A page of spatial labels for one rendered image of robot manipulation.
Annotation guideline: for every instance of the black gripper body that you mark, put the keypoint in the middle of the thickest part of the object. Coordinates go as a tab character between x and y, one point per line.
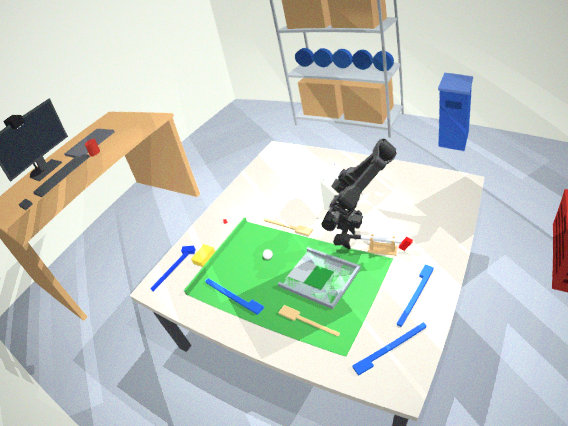
343	238

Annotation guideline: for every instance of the green flat mat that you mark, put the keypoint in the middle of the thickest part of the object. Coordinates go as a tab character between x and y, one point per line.
242	270

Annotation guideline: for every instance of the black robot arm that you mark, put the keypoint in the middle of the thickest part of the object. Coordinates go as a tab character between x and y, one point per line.
351	182

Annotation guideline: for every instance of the yellow block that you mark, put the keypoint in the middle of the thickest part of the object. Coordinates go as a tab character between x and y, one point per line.
203	255

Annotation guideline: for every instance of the red putter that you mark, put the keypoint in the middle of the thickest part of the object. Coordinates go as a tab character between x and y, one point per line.
403	244

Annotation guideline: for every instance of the blue golf putter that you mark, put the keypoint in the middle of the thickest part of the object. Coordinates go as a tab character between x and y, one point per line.
425	275
366	364
253	306
185	250

